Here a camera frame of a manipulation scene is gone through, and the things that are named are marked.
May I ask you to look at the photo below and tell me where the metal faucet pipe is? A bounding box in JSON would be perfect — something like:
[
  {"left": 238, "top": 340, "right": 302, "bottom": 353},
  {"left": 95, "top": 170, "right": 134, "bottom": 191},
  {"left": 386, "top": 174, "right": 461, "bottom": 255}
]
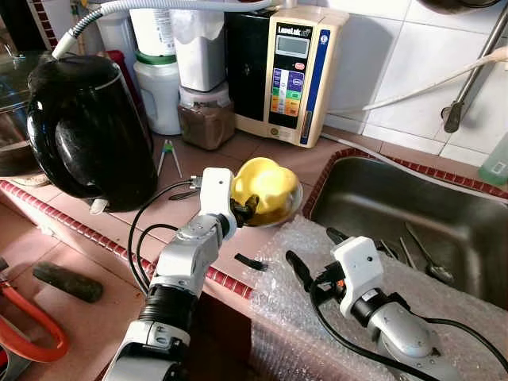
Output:
[{"left": 442, "top": 4, "right": 508, "bottom": 134}]

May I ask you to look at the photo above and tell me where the small black plastic piece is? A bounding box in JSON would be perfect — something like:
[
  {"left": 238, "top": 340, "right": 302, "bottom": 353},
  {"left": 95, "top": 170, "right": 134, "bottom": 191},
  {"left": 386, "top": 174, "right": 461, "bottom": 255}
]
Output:
[{"left": 234, "top": 252, "right": 269, "bottom": 272}]

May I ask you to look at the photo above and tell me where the thin white drain tube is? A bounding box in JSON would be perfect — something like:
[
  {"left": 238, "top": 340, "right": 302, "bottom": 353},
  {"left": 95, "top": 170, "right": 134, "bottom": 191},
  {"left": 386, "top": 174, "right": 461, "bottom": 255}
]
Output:
[{"left": 321, "top": 131, "right": 508, "bottom": 195}]

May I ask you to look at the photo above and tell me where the grey corrugated flexible hose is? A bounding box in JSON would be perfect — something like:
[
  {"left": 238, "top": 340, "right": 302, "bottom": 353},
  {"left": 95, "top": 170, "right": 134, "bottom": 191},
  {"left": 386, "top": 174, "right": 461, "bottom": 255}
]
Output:
[{"left": 52, "top": 0, "right": 279, "bottom": 60}]

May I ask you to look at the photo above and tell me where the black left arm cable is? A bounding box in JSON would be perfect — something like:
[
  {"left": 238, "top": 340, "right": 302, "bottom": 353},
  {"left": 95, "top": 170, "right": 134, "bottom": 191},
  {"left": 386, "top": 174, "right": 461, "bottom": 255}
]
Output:
[{"left": 127, "top": 181, "right": 203, "bottom": 294}]

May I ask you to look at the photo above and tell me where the dark hanging pan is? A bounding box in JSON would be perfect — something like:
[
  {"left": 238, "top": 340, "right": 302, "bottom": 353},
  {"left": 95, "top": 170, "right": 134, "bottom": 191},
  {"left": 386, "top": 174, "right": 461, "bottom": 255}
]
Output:
[{"left": 417, "top": 0, "right": 493, "bottom": 15}]

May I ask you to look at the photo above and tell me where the metal spoon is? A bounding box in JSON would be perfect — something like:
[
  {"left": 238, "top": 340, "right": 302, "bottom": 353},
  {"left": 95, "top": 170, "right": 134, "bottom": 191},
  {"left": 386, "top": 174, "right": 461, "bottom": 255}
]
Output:
[{"left": 405, "top": 222, "right": 457, "bottom": 285}]

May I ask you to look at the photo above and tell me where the black electric kettle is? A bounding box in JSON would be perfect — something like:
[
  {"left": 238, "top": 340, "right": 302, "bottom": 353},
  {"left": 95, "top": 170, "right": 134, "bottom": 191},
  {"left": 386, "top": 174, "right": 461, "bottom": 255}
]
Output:
[{"left": 26, "top": 54, "right": 160, "bottom": 214}]

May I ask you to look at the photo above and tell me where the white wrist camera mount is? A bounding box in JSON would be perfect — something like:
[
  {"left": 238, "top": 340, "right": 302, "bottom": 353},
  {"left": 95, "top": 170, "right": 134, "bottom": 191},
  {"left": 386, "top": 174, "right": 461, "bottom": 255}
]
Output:
[
  {"left": 198, "top": 167, "right": 237, "bottom": 227},
  {"left": 329, "top": 237, "right": 387, "bottom": 318}
]

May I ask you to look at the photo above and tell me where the clear dish soap bottle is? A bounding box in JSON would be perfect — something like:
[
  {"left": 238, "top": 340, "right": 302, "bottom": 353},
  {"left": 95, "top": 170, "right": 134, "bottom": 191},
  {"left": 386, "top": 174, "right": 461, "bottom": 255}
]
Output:
[{"left": 476, "top": 131, "right": 508, "bottom": 187}]

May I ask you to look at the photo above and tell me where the stainless steel bowl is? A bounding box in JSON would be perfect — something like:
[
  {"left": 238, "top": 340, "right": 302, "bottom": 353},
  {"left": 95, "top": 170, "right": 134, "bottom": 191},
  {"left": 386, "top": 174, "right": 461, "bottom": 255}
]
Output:
[{"left": 238, "top": 171, "right": 304, "bottom": 229}]

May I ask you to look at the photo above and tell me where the frosted white plastic container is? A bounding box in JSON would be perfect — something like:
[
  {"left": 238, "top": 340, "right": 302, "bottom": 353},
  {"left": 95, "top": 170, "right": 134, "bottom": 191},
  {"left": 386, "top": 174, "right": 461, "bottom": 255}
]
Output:
[{"left": 171, "top": 8, "right": 229, "bottom": 92}]

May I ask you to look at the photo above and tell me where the red plastic container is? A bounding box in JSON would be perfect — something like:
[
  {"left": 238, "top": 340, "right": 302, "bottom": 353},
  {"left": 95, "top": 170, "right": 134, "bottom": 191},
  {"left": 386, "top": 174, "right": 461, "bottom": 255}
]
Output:
[{"left": 103, "top": 49, "right": 148, "bottom": 112}]

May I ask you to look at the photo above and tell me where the white labelled bottle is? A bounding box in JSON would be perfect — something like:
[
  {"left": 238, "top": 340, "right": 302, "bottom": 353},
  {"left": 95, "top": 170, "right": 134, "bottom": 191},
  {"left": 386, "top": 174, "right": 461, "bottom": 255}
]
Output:
[{"left": 129, "top": 8, "right": 177, "bottom": 58}]

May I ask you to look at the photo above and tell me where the small white plastic piece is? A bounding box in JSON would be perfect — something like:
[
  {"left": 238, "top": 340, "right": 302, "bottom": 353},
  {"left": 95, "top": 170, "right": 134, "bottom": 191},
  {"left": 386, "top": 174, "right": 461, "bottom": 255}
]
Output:
[{"left": 90, "top": 197, "right": 110, "bottom": 217}]

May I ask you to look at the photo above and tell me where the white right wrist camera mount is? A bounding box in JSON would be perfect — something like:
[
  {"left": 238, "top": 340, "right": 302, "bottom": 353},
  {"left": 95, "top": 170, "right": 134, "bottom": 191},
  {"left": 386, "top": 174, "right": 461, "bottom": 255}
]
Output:
[{"left": 329, "top": 237, "right": 387, "bottom": 318}]

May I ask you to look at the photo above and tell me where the beige water ionizer machine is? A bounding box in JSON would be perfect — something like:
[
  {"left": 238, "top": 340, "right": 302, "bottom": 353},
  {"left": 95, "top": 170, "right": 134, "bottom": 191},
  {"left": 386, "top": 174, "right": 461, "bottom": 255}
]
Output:
[{"left": 225, "top": 6, "right": 350, "bottom": 149}]

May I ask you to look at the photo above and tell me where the white jar green lid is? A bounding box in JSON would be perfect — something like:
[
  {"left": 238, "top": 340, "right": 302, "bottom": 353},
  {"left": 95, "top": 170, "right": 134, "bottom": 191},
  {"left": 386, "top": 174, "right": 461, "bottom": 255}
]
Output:
[{"left": 133, "top": 52, "right": 183, "bottom": 136}]

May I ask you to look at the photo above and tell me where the dark green cylinder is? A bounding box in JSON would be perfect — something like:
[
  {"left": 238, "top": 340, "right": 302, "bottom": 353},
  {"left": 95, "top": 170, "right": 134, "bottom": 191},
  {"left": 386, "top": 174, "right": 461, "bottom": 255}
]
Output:
[{"left": 32, "top": 262, "right": 104, "bottom": 304}]

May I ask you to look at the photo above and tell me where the orange hose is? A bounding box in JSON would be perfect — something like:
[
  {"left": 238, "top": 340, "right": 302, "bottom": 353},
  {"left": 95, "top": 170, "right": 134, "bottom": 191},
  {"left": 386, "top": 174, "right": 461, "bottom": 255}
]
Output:
[{"left": 0, "top": 278, "right": 68, "bottom": 364}]

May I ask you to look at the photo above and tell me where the clear bubble wrap sheet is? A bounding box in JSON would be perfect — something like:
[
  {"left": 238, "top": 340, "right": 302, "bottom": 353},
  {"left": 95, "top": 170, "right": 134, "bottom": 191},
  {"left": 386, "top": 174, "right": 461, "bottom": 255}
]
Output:
[{"left": 250, "top": 214, "right": 508, "bottom": 381}]

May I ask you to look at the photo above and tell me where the brown powder plastic jar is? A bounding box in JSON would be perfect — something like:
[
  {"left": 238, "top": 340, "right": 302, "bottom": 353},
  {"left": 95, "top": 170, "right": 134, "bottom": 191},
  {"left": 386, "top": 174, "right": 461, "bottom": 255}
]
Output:
[{"left": 177, "top": 83, "right": 237, "bottom": 152}]

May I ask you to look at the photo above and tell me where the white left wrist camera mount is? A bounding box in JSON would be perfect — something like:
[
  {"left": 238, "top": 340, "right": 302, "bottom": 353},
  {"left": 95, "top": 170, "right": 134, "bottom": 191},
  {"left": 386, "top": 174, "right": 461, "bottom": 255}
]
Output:
[{"left": 198, "top": 167, "right": 237, "bottom": 227}]

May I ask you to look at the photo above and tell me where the clear plastic container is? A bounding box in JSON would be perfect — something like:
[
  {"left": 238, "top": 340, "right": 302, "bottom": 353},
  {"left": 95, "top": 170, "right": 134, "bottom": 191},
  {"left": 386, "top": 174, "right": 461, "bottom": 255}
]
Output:
[{"left": 95, "top": 12, "right": 134, "bottom": 60}]

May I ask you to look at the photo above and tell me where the stainless steel sink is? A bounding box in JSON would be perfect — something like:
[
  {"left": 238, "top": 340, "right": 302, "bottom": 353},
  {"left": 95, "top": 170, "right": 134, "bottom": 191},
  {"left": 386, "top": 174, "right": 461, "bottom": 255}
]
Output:
[{"left": 306, "top": 151, "right": 508, "bottom": 306}]

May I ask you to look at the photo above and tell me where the beige water hose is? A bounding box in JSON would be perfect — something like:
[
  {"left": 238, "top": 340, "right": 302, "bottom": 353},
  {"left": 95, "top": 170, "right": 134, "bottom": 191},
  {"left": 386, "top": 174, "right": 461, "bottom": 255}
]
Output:
[{"left": 325, "top": 48, "right": 508, "bottom": 116}]

